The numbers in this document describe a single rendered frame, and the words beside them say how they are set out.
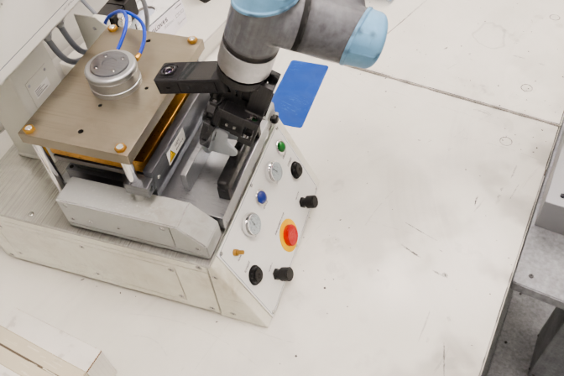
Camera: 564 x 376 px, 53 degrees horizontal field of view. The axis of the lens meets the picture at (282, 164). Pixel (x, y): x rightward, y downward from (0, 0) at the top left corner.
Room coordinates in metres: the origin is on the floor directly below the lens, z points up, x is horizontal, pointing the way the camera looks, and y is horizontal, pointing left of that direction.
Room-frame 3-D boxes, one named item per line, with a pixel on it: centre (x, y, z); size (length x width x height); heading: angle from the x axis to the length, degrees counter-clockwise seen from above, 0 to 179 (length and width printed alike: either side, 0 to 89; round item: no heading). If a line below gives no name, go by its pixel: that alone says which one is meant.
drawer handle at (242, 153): (0.62, 0.07, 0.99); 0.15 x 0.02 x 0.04; 158
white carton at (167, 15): (1.24, 0.33, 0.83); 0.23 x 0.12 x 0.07; 147
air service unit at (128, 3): (0.95, 0.28, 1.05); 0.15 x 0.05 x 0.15; 158
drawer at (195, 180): (0.67, 0.19, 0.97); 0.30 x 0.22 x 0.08; 68
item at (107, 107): (0.72, 0.27, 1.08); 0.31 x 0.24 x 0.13; 158
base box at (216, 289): (0.71, 0.23, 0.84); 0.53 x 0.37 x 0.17; 68
